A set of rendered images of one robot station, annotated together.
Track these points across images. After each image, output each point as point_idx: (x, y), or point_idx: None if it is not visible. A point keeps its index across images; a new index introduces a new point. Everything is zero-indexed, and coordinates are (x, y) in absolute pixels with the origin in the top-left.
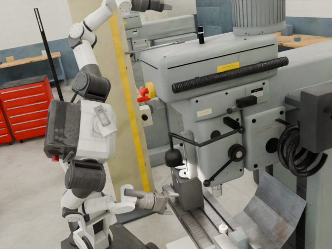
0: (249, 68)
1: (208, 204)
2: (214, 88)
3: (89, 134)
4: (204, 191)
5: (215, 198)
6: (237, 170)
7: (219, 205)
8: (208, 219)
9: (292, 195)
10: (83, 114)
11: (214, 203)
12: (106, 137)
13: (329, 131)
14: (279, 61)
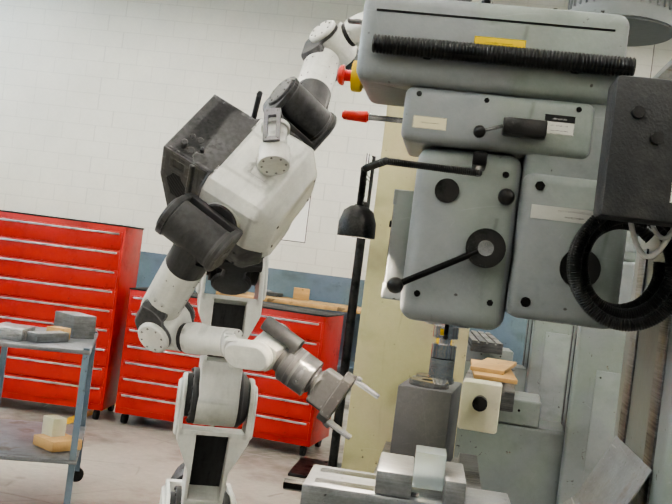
0: (537, 51)
1: None
2: (459, 77)
3: (243, 167)
4: (467, 470)
5: (479, 481)
6: (482, 301)
7: (475, 488)
8: None
9: (635, 467)
10: (252, 135)
11: (468, 484)
12: (272, 187)
13: (644, 171)
14: (611, 58)
